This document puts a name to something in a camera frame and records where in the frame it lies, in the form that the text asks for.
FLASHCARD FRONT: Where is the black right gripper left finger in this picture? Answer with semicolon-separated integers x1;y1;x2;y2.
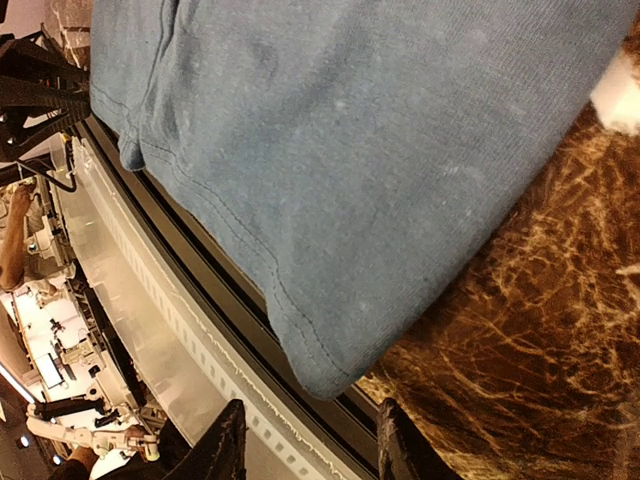
164;399;247;480

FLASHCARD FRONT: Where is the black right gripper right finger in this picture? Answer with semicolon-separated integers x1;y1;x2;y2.
377;398;460;480

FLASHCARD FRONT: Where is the dark blue garment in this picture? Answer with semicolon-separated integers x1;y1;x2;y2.
90;1;639;399

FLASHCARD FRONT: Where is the person forearm in background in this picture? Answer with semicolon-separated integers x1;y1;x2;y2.
1;185;33;292

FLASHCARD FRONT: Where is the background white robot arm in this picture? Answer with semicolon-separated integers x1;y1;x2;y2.
26;398;461;479

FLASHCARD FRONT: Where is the black curved front rail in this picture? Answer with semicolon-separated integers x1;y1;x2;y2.
77;117;378;479

